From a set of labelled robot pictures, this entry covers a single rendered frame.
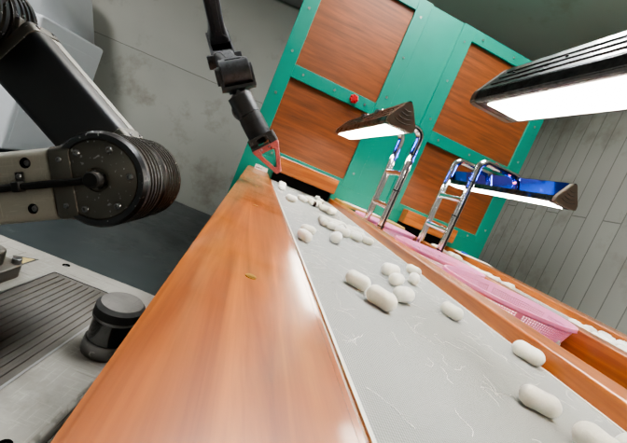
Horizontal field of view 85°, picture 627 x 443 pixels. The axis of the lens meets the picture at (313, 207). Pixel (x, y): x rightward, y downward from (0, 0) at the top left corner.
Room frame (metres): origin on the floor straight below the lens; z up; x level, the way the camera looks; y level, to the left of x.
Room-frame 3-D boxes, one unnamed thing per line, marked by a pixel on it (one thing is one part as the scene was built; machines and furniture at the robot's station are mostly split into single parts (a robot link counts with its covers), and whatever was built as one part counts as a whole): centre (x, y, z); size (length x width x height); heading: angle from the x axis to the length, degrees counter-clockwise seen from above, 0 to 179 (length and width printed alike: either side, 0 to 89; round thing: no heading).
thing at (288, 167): (1.63, 0.09, 0.83); 0.30 x 0.06 x 0.07; 102
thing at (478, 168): (1.31, -0.53, 0.90); 0.20 x 0.19 x 0.45; 12
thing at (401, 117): (1.21, -0.06, 1.08); 0.62 x 0.08 x 0.07; 12
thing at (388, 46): (2.00, -0.21, 1.31); 1.36 x 0.55 x 0.95; 102
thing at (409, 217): (1.77, -0.58, 0.83); 0.30 x 0.06 x 0.07; 102
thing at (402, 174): (1.22, -0.14, 0.90); 0.20 x 0.19 x 0.45; 12
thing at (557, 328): (0.73, -0.45, 0.72); 0.27 x 0.27 x 0.10
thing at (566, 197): (1.33, -0.61, 1.08); 0.62 x 0.08 x 0.07; 12
